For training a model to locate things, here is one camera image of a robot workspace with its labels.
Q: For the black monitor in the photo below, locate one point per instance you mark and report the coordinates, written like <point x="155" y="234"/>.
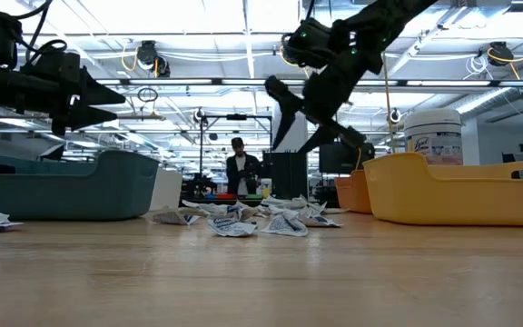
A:
<point x="338" y="163"/>

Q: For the green block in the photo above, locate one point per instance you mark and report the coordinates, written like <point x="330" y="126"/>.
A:
<point x="253" y="196"/>

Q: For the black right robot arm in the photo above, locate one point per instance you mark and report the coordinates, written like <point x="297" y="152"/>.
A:
<point x="402" y="18"/>

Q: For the white plastic bin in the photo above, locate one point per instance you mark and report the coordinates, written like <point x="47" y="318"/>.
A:
<point x="168" y="191"/>

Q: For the small yellow white container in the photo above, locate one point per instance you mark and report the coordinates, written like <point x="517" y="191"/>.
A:
<point x="266" y="188"/>

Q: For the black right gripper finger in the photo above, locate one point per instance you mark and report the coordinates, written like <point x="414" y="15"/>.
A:
<point x="327" y="134"/>
<point x="289" y="111"/>

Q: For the person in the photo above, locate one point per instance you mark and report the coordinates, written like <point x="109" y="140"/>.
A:
<point x="233" y="175"/>

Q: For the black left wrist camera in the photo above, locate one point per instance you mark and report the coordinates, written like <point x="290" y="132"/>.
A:
<point x="46" y="63"/>

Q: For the yellow plastic bin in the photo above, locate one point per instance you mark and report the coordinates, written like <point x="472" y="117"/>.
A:
<point x="425" y="195"/>

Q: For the white yellow wipes canister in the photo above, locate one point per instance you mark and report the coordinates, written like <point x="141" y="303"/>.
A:
<point x="434" y="136"/>

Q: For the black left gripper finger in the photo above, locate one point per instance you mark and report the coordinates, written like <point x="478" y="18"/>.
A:
<point x="89" y="118"/>
<point x="95" y="93"/>

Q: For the white building column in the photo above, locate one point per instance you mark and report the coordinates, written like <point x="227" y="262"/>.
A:
<point x="295" y="136"/>

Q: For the blue block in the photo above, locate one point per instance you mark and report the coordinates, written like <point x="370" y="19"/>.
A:
<point x="210" y="196"/>

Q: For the black robot station frame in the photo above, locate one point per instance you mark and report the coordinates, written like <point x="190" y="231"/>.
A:
<point x="201" y="163"/>

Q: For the black cabinet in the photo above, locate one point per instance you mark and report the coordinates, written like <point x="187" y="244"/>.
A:
<point x="289" y="175"/>

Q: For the teal plastic bin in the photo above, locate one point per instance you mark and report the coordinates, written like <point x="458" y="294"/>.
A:
<point x="62" y="195"/>

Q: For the orange plastic bin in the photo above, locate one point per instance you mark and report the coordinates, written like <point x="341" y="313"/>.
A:
<point x="352" y="195"/>

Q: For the crumpled white printed packet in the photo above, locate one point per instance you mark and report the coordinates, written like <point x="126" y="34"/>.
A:
<point x="207" y="208"/>

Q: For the red block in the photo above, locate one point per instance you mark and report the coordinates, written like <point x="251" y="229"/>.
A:
<point x="225" y="196"/>

